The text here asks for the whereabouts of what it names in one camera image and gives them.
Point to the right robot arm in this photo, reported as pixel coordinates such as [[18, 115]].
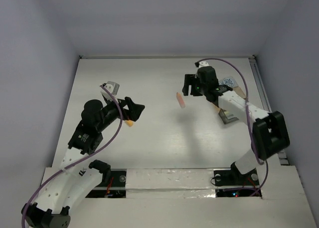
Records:
[[250, 160]]

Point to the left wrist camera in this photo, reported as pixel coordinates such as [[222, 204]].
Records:
[[112, 87]]

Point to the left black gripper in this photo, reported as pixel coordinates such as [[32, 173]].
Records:
[[133, 110]]

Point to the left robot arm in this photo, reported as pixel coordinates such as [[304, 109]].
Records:
[[52, 205]]

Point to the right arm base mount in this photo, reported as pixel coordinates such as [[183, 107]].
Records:
[[227, 185]]

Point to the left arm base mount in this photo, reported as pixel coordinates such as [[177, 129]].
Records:
[[114, 187]]

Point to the aluminium rail right edge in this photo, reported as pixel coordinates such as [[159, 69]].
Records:
[[266, 108]]

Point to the clear compartment organizer box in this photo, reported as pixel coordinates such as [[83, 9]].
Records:
[[233, 106]]

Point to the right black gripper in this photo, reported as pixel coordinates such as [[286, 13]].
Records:
[[192, 79]]

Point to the small orange cap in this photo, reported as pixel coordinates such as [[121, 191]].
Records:
[[129, 123]]

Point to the orange highlighter pen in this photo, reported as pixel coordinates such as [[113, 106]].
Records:
[[180, 100]]

